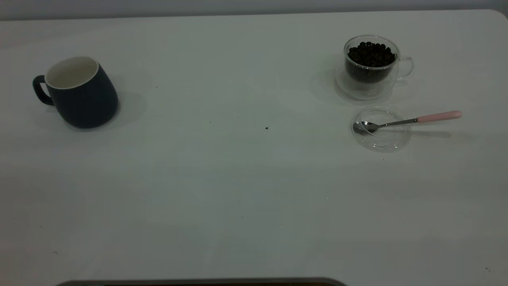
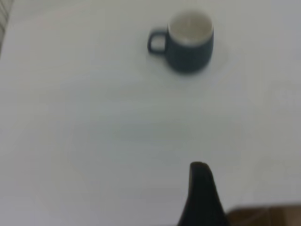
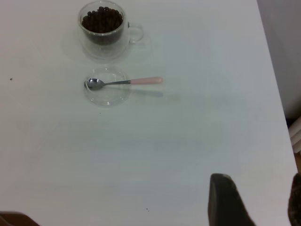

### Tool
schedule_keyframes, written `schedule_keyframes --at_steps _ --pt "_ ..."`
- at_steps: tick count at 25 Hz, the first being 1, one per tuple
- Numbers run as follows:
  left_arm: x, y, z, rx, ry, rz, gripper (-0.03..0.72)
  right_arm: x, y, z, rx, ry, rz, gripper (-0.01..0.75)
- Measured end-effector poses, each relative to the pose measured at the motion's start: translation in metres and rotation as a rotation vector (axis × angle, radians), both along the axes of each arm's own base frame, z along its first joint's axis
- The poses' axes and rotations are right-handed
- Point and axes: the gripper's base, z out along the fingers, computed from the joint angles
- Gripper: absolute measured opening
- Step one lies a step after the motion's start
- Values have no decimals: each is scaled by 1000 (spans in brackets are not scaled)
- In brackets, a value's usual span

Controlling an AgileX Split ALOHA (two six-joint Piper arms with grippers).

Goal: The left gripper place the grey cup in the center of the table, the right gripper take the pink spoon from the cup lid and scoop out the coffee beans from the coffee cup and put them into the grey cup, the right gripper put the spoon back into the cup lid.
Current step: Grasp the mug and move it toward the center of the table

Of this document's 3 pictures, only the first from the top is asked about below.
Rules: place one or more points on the coffee beans pile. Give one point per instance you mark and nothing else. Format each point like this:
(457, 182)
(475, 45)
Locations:
(371, 55)

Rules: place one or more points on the clear glass saucer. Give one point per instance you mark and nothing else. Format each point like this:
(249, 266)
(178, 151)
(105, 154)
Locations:
(387, 142)
(357, 92)

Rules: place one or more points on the dark grey ceramic mug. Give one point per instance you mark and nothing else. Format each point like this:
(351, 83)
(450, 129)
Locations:
(87, 103)

